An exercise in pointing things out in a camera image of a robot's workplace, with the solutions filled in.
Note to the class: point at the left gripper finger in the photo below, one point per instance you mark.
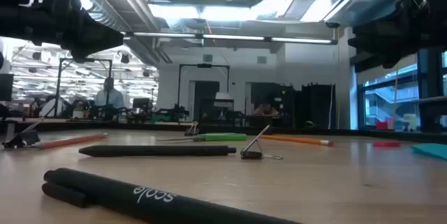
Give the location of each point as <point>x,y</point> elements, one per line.
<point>85,53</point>
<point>103,37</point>

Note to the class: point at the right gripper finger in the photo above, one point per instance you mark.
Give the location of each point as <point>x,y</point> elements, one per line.
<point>380,32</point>
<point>380,51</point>

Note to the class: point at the orange wooden pencil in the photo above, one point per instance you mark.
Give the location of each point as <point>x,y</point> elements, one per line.
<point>297,140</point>
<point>70,141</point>

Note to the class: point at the teal sticky note pad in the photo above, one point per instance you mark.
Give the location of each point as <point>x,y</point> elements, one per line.
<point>433,150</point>

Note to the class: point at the plain black pen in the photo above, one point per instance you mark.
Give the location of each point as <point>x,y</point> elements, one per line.
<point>157,150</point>

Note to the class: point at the black pen with white print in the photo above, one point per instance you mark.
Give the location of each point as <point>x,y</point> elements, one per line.
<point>139,199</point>

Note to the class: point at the person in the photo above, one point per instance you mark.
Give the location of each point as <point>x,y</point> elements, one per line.
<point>266,109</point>
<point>109,98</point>

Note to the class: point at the black vertical pole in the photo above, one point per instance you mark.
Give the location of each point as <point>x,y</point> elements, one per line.
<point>430,88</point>

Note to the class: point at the red box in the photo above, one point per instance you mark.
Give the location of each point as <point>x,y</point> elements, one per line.
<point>381,125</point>

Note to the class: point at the small dark monitor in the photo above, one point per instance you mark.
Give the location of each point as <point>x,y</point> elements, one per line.
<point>141,103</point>

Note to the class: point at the black cabinets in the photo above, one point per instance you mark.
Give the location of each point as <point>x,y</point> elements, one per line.
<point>314,105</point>

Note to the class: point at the green crate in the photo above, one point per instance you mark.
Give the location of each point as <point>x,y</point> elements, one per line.
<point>162,118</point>

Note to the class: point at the long ceiling light bar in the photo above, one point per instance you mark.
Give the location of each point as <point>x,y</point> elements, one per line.
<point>230,37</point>

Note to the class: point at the silver corrugated ventilation duct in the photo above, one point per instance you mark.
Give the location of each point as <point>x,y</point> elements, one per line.
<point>101,11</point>

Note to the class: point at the black aluminium table frame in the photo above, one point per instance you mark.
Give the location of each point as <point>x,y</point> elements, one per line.
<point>349,132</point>

